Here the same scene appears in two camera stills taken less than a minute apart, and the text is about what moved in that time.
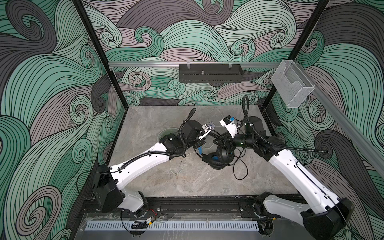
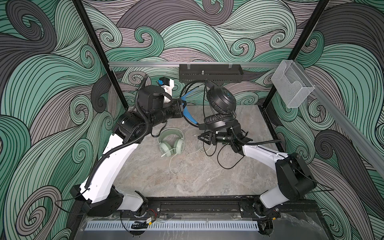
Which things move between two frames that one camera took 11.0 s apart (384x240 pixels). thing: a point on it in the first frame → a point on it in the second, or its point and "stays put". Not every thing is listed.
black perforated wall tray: x=210 y=73 stays put
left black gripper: x=199 y=143 → x=178 y=108
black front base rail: x=231 y=204 stays put
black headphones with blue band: x=222 y=157 → x=211 y=108
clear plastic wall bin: x=292 y=84 stays put
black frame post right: x=298 y=48 stays put
